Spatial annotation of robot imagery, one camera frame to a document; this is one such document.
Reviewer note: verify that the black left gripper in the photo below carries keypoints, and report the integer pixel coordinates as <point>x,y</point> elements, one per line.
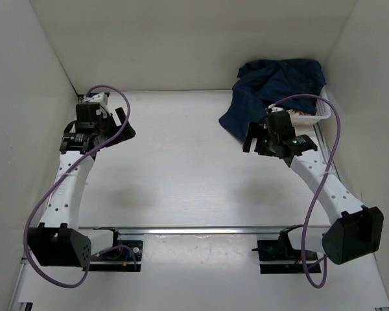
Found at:
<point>127,133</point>

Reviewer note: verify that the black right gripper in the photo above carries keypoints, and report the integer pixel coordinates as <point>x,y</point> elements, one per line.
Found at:
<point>255,130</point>

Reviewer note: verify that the dark blue denim trousers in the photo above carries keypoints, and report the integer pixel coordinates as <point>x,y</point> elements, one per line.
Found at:
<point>264,82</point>

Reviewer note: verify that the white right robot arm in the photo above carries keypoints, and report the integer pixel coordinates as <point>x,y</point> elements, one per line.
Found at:
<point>355,229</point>

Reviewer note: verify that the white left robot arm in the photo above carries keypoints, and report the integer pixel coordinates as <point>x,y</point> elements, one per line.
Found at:
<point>57,240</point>

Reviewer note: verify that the beige trousers in basket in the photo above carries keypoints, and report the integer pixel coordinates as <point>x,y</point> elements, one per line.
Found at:
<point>298,113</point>

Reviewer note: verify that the white plastic mesh basket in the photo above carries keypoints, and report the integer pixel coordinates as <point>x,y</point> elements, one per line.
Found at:
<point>323,112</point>

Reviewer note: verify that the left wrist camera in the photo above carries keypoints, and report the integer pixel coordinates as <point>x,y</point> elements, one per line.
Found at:
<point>93,108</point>

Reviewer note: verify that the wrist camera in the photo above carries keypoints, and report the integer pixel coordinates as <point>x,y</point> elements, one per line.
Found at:
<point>279,122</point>
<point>93,108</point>

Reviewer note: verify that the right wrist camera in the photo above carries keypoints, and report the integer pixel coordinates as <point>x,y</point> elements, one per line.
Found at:
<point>279,122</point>

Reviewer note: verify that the aluminium front rail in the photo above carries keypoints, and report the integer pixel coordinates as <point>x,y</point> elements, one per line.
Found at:
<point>217,230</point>

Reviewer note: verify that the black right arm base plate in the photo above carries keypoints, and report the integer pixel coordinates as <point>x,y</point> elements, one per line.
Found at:
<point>277,260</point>

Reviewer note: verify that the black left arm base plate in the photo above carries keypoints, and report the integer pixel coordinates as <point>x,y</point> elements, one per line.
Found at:
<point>120,260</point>

